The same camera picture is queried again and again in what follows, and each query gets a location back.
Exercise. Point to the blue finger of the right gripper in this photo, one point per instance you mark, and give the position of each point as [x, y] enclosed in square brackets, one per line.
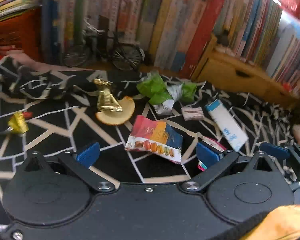
[275, 151]

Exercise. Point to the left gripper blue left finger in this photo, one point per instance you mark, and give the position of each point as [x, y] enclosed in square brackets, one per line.
[79, 163]

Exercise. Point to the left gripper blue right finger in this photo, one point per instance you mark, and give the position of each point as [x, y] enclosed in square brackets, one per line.
[215, 164]

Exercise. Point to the white blue paper bag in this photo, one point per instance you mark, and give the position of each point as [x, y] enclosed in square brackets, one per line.
[231, 130]

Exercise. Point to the macaron cookie snack packet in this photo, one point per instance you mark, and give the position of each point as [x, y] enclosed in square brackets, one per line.
[155, 137]

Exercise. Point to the row of upright books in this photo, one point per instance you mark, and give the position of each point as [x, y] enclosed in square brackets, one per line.
[173, 33]

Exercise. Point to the person's left hand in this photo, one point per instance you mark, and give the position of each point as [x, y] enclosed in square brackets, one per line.
[281, 223]

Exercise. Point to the small pink candy packet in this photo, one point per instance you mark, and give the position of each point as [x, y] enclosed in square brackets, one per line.
[190, 113]

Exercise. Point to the gold foil wrapper on peel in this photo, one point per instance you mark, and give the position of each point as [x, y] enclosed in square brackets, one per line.
[106, 101]

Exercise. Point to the black white patterned cloth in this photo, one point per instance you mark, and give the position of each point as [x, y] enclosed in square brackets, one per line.
[41, 199]

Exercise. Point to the wooden drawer shelf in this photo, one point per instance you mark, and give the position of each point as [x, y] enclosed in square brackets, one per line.
[231, 74]

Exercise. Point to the crumpled green wrapper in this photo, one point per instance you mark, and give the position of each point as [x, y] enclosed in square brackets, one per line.
[163, 96]

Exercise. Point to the miniature black bicycle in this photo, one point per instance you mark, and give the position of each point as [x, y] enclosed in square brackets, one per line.
[103, 47]

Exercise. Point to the red plastic crate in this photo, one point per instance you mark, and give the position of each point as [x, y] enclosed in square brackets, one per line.
[23, 32]

